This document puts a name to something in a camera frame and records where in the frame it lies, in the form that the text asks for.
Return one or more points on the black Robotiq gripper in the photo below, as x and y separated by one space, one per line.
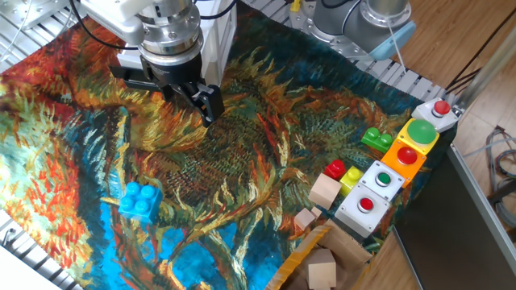
173 70

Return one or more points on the blue toy building brick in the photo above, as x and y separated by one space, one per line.
139 201

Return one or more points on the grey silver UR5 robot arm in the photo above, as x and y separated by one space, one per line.
350 24

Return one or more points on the white plastic drawer cabinet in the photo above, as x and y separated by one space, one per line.
217 40

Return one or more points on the painted sunflower tablecloth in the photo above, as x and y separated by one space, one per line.
242 161

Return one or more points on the yellow plastic clip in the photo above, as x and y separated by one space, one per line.
295 5

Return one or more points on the silver aluminium mounting plate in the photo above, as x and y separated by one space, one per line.
36 10

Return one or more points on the red toy building brick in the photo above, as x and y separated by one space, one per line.
335 169

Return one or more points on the large wooden cube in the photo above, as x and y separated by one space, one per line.
324 191

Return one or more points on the tiny wooden block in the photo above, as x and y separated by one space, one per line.
317 212

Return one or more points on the yellow toy building brick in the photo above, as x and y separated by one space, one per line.
351 179

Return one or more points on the green toy building brick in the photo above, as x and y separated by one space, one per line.
377 141

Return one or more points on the large grey red-button box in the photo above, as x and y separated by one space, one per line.
350 217

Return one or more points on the brown cardboard box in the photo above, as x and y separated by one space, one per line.
346 245

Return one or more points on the pale wooden cube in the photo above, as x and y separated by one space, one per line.
322 270

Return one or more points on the grey green-button box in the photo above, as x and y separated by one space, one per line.
387 189

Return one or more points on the orange red-button box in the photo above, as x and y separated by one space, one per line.
397 167

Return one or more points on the yellow green-dome button box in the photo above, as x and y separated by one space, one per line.
421 131

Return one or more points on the small grey red-mushroom button box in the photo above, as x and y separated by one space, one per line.
427 117

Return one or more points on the dark panel with aluminium frame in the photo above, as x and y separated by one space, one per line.
443 225

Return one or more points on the aluminium frame post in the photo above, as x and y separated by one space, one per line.
488 70

